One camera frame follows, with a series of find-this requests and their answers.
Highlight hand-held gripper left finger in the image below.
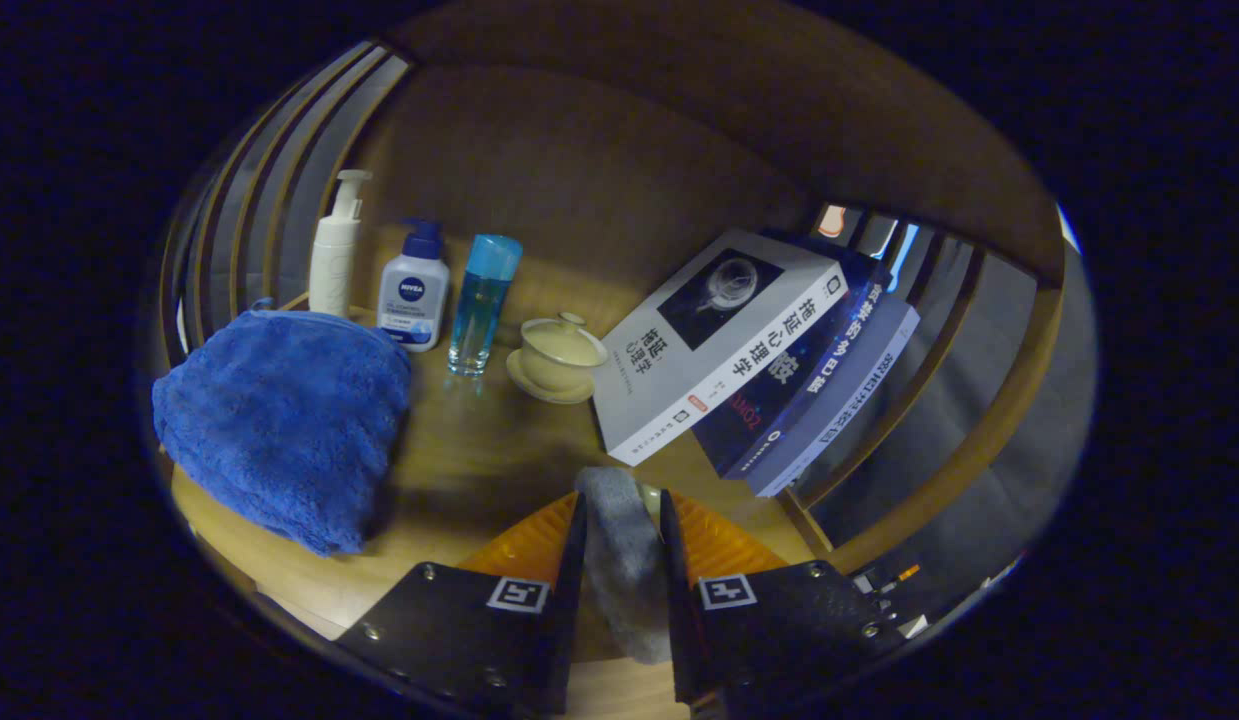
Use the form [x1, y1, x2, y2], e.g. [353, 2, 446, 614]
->
[334, 490, 588, 716]

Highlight white pump bottle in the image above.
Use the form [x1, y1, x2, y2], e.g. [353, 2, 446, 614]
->
[308, 169, 374, 319]

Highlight wooden countertop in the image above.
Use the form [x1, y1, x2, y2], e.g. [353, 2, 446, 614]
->
[169, 225, 835, 641]

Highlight dark blue book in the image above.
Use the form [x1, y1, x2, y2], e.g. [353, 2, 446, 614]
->
[691, 230, 895, 479]

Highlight blue folded towel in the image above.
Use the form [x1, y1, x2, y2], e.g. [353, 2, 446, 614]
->
[151, 308, 415, 558]

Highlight wooden cabinet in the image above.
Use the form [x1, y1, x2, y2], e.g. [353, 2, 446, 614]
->
[159, 0, 1070, 641]

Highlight black device with orange part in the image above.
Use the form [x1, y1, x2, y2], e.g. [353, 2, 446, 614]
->
[854, 563, 930, 641]

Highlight white book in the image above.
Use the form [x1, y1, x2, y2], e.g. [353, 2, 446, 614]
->
[591, 228, 848, 468]

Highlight white scrub pad green handle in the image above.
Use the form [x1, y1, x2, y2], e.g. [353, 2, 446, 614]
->
[576, 466, 675, 666]

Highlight beige lidded teacup with saucer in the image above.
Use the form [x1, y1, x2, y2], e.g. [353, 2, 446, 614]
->
[506, 312, 610, 405]

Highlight clear blue bottle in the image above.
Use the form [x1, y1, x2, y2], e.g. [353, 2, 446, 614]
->
[447, 235, 524, 377]

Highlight pale blue book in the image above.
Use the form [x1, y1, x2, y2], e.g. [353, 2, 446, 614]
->
[749, 295, 921, 498]

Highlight white bottle with blue cap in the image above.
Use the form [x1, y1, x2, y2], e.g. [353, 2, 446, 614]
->
[377, 218, 451, 353]

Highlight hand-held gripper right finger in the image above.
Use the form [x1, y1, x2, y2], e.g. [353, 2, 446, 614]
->
[659, 488, 905, 716]

